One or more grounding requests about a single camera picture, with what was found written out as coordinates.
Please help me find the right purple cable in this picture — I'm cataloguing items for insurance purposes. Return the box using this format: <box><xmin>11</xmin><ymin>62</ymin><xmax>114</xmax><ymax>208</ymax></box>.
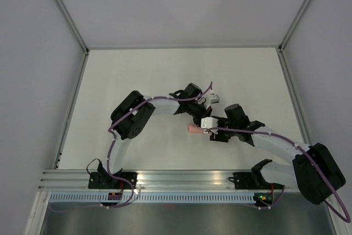
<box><xmin>203</xmin><ymin>127</ymin><xmax>351</xmax><ymax>222</ymax></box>

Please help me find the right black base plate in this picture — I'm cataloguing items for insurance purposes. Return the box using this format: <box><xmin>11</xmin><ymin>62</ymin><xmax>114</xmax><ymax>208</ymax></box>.
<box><xmin>228</xmin><ymin>172</ymin><xmax>283</xmax><ymax>190</ymax></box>

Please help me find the aluminium mounting rail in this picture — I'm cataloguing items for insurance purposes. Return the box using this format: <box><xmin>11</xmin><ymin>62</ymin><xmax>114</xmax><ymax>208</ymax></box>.
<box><xmin>38</xmin><ymin>170</ymin><xmax>338</xmax><ymax>192</ymax></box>

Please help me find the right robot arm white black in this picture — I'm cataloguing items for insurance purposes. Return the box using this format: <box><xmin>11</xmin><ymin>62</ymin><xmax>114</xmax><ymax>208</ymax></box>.
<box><xmin>206</xmin><ymin>104</ymin><xmax>346</xmax><ymax>205</ymax></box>

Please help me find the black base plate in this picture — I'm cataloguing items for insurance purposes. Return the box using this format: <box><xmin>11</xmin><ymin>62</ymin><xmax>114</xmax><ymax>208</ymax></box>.
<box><xmin>228</xmin><ymin>172</ymin><xmax>283</xmax><ymax>190</ymax></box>
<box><xmin>88</xmin><ymin>171</ymin><xmax>138</xmax><ymax>190</ymax></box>

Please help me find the pink cloth napkin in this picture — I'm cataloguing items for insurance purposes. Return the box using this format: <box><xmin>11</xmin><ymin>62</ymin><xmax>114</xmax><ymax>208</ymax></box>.
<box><xmin>188</xmin><ymin>124</ymin><xmax>212</xmax><ymax>136</ymax></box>

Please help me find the purple cable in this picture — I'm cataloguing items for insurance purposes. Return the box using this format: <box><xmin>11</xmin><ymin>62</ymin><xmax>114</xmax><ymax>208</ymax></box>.
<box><xmin>203</xmin><ymin>127</ymin><xmax>351</xmax><ymax>222</ymax></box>
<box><xmin>49</xmin><ymin>81</ymin><xmax>214</xmax><ymax>214</ymax></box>

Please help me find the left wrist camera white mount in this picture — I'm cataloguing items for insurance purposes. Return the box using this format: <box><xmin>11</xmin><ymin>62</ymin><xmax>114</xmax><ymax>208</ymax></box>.
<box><xmin>207</xmin><ymin>93</ymin><xmax>220</xmax><ymax>107</ymax></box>

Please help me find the left aluminium frame post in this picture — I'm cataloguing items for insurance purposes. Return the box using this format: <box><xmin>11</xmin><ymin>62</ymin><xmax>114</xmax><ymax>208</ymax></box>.
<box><xmin>54</xmin><ymin>0</ymin><xmax>89</xmax><ymax>54</ymax></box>

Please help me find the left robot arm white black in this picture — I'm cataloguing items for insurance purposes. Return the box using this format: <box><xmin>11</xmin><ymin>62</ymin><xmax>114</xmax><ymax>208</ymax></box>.
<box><xmin>88</xmin><ymin>83</ymin><xmax>219</xmax><ymax>190</ymax></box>

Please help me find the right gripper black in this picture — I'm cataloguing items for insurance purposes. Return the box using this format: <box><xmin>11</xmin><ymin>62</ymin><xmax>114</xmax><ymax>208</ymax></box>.
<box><xmin>210</xmin><ymin>116</ymin><xmax>238</xmax><ymax>143</ymax></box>

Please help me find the aluminium frame post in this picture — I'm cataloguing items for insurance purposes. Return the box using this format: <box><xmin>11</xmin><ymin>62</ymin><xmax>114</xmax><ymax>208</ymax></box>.
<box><xmin>277</xmin><ymin>0</ymin><xmax>313</xmax><ymax>53</ymax></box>
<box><xmin>54</xmin><ymin>0</ymin><xmax>89</xmax><ymax>54</ymax></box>

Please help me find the right aluminium frame post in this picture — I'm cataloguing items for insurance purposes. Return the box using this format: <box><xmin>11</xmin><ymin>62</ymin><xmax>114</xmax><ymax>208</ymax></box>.
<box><xmin>277</xmin><ymin>0</ymin><xmax>313</xmax><ymax>53</ymax></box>

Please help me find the white slotted cable duct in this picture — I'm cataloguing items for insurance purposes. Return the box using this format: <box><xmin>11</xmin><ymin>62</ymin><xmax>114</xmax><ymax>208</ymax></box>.
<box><xmin>49</xmin><ymin>192</ymin><xmax>255</xmax><ymax>204</ymax></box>

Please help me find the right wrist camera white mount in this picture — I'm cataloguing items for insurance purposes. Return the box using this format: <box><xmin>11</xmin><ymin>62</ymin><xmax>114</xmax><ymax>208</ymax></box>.
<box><xmin>200</xmin><ymin>117</ymin><xmax>218</xmax><ymax>134</ymax></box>

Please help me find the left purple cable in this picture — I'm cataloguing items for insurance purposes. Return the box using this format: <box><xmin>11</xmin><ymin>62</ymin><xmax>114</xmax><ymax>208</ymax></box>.
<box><xmin>49</xmin><ymin>81</ymin><xmax>214</xmax><ymax>214</ymax></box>

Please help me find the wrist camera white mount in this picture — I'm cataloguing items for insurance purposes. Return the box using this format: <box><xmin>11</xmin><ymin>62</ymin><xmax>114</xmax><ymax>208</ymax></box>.
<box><xmin>207</xmin><ymin>93</ymin><xmax>220</xmax><ymax>107</ymax></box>
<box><xmin>200</xmin><ymin>117</ymin><xmax>218</xmax><ymax>134</ymax></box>

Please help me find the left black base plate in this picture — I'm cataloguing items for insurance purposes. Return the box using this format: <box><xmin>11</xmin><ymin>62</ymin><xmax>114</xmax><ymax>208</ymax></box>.
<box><xmin>88</xmin><ymin>171</ymin><xmax>138</xmax><ymax>190</ymax></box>

